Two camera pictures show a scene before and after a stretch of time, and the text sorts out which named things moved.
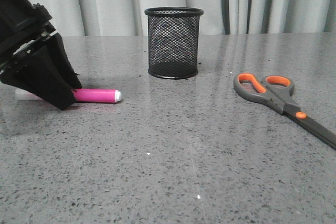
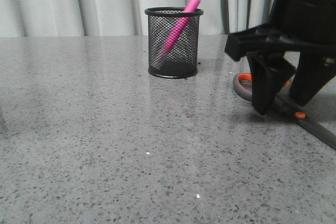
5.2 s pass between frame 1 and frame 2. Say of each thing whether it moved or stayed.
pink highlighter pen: moved
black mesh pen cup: stayed
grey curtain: stayed
